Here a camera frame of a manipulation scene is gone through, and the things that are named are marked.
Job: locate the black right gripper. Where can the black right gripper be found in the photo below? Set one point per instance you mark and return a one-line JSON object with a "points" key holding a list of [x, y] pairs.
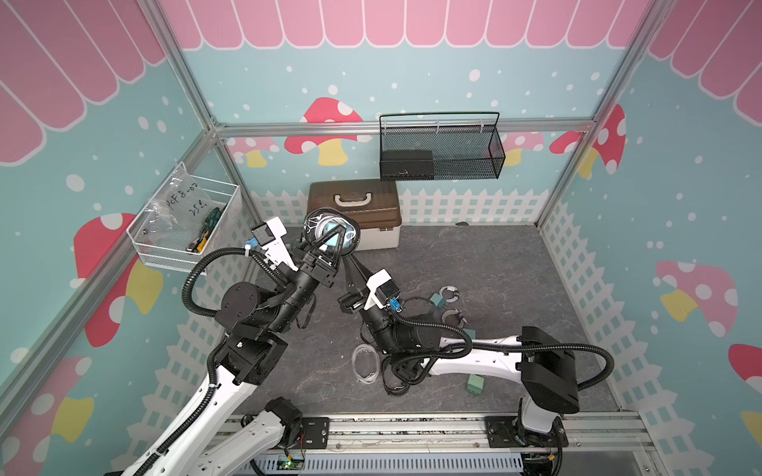
{"points": [[357, 301]]}

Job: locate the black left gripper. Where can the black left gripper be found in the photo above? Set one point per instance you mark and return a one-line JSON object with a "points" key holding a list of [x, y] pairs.
{"points": [[322, 270]]}

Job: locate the teal charger cube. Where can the teal charger cube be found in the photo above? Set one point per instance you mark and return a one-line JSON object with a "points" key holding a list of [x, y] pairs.
{"points": [[438, 301]]}

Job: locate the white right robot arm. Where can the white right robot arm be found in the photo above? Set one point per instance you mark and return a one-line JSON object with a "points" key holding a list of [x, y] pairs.
{"points": [[551, 372]]}

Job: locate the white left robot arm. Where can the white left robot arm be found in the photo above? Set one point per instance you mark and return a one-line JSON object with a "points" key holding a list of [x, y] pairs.
{"points": [[253, 321]]}

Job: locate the brown lid storage box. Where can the brown lid storage box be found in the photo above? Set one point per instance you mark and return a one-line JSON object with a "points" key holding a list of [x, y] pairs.
{"points": [[372, 203]]}

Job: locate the black box in basket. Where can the black box in basket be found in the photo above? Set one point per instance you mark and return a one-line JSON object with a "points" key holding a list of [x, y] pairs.
{"points": [[407, 165]]}

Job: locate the clear labelled plastic bag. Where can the clear labelled plastic bag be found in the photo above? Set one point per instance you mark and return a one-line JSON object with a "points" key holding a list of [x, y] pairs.
{"points": [[179, 206]]}

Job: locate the green charger cube lower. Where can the green charger cube lower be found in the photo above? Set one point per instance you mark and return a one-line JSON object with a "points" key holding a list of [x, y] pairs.
{"points": [[475, 385]]}

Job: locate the green handled tool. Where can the green handled tool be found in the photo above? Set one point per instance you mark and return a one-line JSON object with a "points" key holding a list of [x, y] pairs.
{"points": [[208, 225]]}

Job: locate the black wire mesh basket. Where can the black wire mesh basket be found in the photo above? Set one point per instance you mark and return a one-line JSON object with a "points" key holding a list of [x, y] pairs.
{"points": [[465, 145]]}

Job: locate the white wire wall basket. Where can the white wire wall basket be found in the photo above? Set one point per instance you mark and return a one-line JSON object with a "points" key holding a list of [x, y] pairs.
{"points": [[170, 253]]}

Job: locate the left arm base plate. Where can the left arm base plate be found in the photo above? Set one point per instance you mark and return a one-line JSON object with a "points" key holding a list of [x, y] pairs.
{"points": [[306, 433]]}

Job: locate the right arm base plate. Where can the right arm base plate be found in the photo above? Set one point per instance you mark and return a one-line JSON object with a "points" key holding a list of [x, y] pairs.
{"points": [[503, 431]]}

